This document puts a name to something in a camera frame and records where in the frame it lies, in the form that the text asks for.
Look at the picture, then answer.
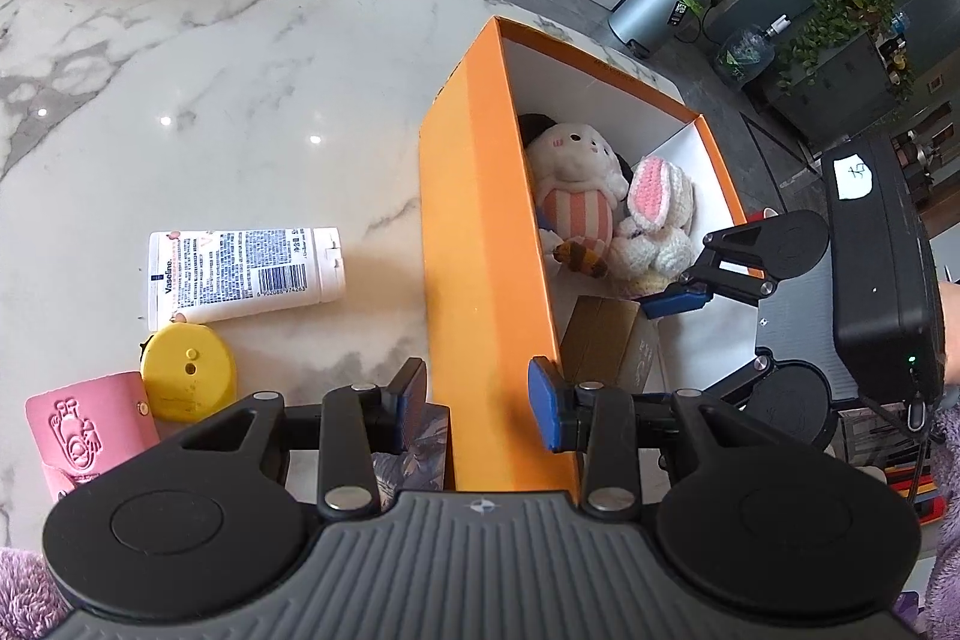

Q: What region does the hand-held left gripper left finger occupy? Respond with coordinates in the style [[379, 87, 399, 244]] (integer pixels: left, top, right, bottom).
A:
[[161, 356, 430, 513]]

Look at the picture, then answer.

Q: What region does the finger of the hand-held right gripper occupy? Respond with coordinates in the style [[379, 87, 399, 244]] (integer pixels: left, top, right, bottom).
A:
[[705, 347, 775, 402], [643, 224, 782, 320]]

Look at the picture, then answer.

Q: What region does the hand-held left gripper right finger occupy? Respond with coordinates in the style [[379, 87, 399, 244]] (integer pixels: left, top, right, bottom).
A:
[[527, 355, 773, 512]]

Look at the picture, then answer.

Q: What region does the dark picture card box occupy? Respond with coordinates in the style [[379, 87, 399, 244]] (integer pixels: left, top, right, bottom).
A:
[[371, 404, 453, 512]]

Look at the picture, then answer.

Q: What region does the golden brown gift box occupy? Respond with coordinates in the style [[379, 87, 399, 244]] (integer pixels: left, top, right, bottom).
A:
[[559, 295, 665, 395]]

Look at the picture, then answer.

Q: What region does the white crochet rabbit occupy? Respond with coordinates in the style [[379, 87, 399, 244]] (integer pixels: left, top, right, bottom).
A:
[[609, 155, 697, 300]]

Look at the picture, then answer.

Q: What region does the orange cardboard box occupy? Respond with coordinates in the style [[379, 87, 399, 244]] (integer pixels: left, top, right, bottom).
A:
[[418, 16, 749, 492]]

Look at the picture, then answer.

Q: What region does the white plush dog striped belly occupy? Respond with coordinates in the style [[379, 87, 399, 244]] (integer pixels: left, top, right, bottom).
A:
[[517, 113, 632, 251]]

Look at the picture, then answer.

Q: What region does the white lotion tube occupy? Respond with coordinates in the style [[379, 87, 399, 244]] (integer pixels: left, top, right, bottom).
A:
[[147, 226, 347, 332]]

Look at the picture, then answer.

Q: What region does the yellow round case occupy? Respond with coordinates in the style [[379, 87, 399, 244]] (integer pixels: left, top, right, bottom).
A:
[[139, 323, 239, 423]]

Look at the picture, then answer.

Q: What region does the pink embossed card holder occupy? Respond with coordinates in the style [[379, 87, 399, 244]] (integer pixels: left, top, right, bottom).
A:
[[25, 371, 162, 504]]

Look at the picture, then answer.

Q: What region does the dark grey cabinet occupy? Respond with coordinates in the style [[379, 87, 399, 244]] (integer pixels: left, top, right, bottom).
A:
[[765, 32, 917, 144]]

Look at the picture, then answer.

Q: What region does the green trailing vine plant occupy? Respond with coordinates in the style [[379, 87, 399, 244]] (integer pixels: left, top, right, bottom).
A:
[[776, 0, 914, 95]]

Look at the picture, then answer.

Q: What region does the clear water jug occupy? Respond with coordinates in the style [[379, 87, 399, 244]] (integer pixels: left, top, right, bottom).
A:
[[712, 14, 794, 90]]

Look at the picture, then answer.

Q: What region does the grey pedal trash can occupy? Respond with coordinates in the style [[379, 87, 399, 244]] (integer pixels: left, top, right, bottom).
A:
[[607, 0, 712, 60]]

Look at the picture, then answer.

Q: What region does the purple fluffy blanket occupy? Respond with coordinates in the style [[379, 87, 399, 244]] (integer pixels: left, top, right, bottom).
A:
[[0, 385, 960, 640]]

